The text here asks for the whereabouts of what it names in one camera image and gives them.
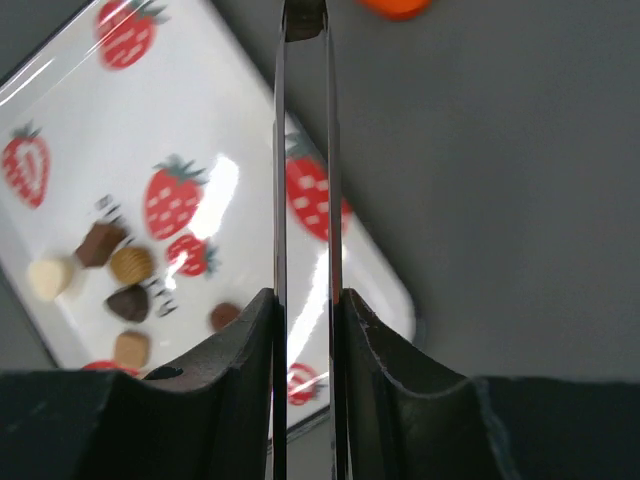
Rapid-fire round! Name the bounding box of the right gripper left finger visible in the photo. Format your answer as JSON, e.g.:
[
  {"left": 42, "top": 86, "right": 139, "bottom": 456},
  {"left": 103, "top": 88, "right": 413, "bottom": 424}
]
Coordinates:
[{"left": 1, "top": 288, "right": 275, "bottom": 479}]

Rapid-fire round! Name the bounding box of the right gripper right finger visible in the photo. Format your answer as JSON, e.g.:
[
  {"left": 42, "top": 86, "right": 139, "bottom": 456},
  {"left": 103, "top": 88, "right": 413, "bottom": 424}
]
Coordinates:
[{"left": 343, "top": 289, "right": 639, "bottom": 479}]

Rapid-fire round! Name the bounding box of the white strawberry tray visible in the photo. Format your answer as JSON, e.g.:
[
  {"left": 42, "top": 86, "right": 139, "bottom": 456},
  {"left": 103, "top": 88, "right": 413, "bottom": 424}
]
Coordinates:
[{"left": 0, "top": 0, "right": 417, "bottom": 436}]

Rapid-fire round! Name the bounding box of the dark round chocolate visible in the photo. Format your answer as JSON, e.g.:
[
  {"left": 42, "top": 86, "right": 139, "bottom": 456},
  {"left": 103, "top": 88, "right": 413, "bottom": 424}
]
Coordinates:
[{"left": 284, "top": 0, "right": 326, "bottom": 42}]

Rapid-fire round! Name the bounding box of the brown dome chocolate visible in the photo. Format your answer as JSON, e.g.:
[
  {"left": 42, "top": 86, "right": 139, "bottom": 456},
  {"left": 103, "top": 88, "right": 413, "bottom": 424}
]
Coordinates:
[{"left": 209, "top": 302, "right": 242, "bottom": 332}]

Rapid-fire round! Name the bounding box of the caramel square chocolate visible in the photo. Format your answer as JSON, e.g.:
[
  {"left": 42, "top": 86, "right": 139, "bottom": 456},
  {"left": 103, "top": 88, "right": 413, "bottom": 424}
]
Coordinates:
[{"left": 113, "top": 331, "right": 150, "bottom": 369}]

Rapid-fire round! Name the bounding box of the dark heart chocolate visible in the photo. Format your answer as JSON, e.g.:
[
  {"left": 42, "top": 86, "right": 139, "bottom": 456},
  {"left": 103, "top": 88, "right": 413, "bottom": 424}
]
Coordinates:
[{"left": 105, "top": 284, "right": 150, "bottom": 323}]

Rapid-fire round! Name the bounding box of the tan ribbed round chocolate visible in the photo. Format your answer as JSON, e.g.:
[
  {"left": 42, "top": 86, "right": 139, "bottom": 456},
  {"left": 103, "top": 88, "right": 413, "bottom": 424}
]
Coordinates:
[{"left": 109, "top": 246, "right": 154, "bottom": 285}]

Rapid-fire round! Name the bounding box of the brown rectangular chocolate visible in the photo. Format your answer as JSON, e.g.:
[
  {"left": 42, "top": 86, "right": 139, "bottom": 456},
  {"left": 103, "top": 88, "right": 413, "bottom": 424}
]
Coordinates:
[{"left": 75, "top": 222, "right": 127, "bottom": 268}]

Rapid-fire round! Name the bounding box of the white heart chocolate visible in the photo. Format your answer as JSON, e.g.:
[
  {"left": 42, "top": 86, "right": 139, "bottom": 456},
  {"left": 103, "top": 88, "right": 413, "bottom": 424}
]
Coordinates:
[{"left": 27, "top": 258, "right": 74, "bottom": 301}]

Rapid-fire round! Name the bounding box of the orange box lid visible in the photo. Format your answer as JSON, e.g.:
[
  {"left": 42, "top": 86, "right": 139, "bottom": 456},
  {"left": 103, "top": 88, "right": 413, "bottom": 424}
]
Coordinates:
[{"left": 360, "top": 0, "right": 433, "bottom": 21}]

